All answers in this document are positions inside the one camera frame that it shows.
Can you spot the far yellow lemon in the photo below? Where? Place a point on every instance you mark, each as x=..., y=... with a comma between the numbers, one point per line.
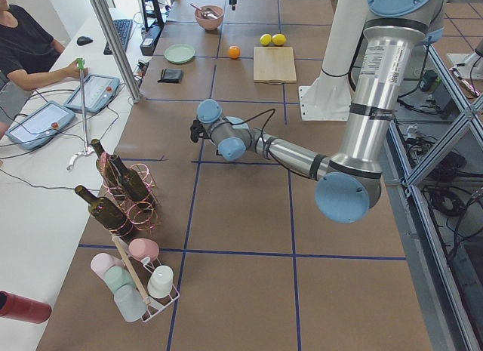
x=279, y=39

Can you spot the near yellow lemon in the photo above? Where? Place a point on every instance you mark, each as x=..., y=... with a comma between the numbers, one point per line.
x=266, y=39

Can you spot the white cup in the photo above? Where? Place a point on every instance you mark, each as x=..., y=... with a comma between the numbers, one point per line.
x=161, y=282

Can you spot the black keyboard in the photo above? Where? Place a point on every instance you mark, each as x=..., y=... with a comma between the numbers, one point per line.
x=123, y=28

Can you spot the grey blue cup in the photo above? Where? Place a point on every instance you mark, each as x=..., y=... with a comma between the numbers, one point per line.
x=130, y=303

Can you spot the far teach pendant tablet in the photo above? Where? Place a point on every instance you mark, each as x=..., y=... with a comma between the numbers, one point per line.
x=99, y=90

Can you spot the black computer mouse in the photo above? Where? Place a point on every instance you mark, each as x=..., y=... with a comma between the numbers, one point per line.
x=83, y=40

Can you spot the orange fruit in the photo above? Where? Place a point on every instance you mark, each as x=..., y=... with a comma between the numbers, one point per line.
x=234, y=52

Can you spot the green wine bottle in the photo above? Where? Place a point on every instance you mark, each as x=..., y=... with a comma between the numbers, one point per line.
x=108, y=214
x=107, y=171
x=132, y=183

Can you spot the red cylinder bottle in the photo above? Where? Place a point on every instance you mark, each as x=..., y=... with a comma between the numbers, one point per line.
x=24, y=309

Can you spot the wooden cutting board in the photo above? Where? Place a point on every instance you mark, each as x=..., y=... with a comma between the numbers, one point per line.
x=274, y=65

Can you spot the pale pink cup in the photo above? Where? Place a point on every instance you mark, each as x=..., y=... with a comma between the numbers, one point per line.
x=102, y=262

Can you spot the teach pendant tablet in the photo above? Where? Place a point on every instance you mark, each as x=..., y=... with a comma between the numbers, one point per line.
x=41, y=126
x=99, y=90

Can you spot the yellow lemon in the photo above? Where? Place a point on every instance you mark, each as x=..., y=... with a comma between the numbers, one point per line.
x=266, y=39
x=279, y=39

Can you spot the front green wine bottle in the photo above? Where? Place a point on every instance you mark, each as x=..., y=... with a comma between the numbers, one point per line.
x=108, y=214

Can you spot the light blue plate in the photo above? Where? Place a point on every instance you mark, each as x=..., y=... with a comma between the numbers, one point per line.
x=235, y=121

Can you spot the aluminium frame post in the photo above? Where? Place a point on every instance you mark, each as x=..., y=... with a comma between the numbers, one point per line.
x=102, y=12

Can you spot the white wire cup rack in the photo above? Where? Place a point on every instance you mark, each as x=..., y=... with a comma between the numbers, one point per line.
x=140, y=272

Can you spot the metal scoop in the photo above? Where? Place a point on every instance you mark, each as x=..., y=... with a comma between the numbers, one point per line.
x=206, y=12

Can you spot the pink bowl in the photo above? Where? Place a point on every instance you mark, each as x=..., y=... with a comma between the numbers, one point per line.
x=210, y=24

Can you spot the near teach pendant tablet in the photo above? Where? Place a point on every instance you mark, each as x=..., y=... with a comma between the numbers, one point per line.
x=41, y=126

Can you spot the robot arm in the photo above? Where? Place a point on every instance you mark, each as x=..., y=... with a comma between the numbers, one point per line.
x=369, y=46

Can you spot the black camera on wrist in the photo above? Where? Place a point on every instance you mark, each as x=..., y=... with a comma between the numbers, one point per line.
x=197, y=131

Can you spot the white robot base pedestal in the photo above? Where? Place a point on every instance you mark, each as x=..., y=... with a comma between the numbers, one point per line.
x=328, y=98

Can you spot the copper wire bottle rack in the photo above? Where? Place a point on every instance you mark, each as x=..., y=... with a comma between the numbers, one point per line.
x=143, y=219

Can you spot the pink cup on rack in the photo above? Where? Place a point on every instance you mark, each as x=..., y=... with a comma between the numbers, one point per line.
x=142, y=247

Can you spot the folded grey cloth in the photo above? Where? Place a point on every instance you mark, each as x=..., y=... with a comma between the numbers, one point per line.
x=173, y=76

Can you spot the green plate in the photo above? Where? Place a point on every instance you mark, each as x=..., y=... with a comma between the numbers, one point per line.
x=179, y=53

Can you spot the mint green cup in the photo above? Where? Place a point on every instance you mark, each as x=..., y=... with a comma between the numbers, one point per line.
x=116, y=277

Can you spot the rear green wine bottle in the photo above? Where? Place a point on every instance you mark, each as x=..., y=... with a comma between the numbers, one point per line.
x=107, y=171

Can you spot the person in black shirt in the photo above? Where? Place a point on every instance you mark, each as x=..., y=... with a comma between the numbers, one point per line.
x=28, y=51

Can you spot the middle green wine bottle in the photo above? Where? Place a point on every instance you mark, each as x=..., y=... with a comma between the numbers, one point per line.
x=132, y=183

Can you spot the metal stand with green top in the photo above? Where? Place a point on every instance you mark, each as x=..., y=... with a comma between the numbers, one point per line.
x=87, y=149

